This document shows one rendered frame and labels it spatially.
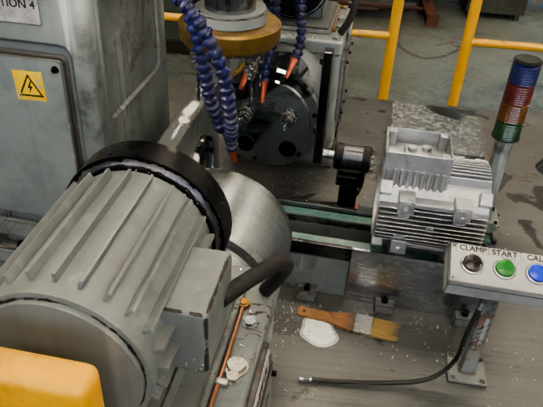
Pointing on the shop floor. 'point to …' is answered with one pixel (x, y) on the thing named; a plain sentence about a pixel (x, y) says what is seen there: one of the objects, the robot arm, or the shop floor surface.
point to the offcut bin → (500, 7)
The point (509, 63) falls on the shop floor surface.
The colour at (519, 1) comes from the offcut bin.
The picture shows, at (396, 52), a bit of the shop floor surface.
